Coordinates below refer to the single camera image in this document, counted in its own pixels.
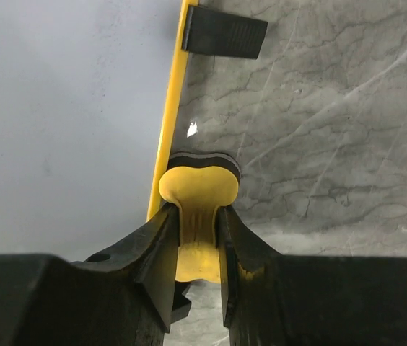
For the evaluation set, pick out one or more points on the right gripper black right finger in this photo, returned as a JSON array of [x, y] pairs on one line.
[[270, 298]]

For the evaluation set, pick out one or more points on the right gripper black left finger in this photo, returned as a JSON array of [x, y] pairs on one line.
[[121, 295]]

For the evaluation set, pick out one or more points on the yellow whiteboard eraser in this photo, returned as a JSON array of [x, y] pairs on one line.
[[199, 184]]

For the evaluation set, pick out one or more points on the yellow framed whiteboard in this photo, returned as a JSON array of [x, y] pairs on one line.
[[82, 92]]

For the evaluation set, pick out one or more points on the black whiteboard clip lower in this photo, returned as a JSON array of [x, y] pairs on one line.
[[211, 32]]

